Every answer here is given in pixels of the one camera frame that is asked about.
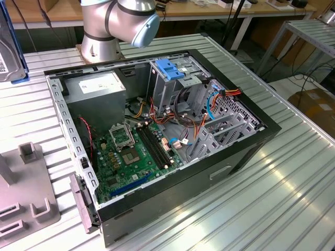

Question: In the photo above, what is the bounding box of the blue plastic drive latch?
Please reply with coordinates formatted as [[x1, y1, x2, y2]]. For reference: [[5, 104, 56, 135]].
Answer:
[[154, 59, 186, 81]]

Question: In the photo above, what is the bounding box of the blue expansion slot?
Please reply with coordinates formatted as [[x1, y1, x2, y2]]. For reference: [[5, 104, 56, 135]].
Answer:
[[109, 171, 153, 198]]

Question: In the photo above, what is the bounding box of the yellow black wire bundle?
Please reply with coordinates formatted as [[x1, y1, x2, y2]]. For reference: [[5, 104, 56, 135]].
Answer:
[[132, 101, 147, 118]]

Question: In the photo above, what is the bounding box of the black RAM slot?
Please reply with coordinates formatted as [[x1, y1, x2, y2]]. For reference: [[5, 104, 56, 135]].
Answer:
[[140, 125, 169, 168], [136, 127, 166, 170], [147, 123, 175, 164], [143, 124, 172, 166]]

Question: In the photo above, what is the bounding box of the metal optical drive cage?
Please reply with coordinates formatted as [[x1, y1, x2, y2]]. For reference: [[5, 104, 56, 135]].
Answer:
[[146, 53, 213, 116]]

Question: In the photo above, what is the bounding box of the metal socket cover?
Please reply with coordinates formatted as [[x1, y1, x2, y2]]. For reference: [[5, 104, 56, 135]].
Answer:
[[108, 124, 136, 150]]

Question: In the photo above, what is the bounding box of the wooden workbench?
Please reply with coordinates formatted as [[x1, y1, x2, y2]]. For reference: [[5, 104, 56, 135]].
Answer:
[[0, 0, 318, 50]]

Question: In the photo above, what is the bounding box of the green motherboard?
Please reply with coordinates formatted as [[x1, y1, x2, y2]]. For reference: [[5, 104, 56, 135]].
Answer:
[[92, 121, 185, 204]]

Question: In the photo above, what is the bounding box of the orange red power wire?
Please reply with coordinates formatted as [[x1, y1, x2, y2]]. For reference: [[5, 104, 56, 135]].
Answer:
[[209, 88, 243, 110]]

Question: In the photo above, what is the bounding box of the grey plastic case latch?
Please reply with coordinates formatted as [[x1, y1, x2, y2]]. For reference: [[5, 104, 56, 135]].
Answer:
[[69, 174, 102, 234]]

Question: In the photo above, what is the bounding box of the grey parts rack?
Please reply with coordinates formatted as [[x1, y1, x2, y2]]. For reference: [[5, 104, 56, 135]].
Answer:
[[0, 142, 62, 249]]

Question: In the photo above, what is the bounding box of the white box with black stripe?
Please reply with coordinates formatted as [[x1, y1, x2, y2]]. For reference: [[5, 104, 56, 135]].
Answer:
[[219, 0, 252, 9]]

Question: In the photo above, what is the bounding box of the plain brown cardboard box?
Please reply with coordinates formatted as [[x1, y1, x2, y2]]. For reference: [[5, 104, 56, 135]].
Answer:
[[43, 0, 82, 13]]

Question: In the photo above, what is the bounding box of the metal slat side table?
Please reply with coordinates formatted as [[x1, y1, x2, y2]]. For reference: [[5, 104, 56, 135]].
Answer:
[[258, 19, 335, 77]]

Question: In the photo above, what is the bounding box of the long blue data wire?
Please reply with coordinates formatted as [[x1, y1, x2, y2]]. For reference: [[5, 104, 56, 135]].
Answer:
[[206, 83, 223, 121]]

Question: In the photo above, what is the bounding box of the black cable with metal connector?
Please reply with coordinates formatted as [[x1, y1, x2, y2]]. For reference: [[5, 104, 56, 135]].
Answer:
[[14, 0, 63, 52]]

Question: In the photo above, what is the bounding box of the brown cardboard box with label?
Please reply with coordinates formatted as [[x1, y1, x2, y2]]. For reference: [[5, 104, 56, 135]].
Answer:
[[287, 88, 335, 126]]

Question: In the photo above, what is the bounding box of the multicoloured wire bundle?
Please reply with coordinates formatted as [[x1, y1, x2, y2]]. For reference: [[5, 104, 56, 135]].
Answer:
[[148, 96, 210, 143]]

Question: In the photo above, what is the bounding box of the grey power supply unit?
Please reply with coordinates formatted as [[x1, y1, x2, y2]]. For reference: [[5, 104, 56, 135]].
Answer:
[[62, 71, 128, 136]]

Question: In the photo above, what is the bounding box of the metal disk bay cage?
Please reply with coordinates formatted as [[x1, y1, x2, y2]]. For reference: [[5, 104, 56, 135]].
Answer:
[[187, 90, 267, 163]]

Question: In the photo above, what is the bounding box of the black open PC case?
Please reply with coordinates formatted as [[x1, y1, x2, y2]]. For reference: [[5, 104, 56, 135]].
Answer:
[[43, 48, 283, 248]]

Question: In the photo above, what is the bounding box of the black tripod stand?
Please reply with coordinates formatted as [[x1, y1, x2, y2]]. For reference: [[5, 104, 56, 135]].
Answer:
[[221, 0, 248, 55]]

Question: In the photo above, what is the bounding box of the white connector with wires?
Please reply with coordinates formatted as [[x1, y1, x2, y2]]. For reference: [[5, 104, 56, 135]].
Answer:
[[174, 130, 191, 150]]

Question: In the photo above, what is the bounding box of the silver metal cylinder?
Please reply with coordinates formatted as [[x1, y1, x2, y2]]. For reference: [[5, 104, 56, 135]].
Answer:
[[320, 10, 335, 24]]

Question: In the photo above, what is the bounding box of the hard disk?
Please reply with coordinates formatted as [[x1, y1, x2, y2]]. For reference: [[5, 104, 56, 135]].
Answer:
[[0, 0, 29, 84]]

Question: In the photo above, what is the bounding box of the red black twisted wire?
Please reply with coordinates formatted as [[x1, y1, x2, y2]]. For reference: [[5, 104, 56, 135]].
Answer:
[[78, 116, 94, 160]]

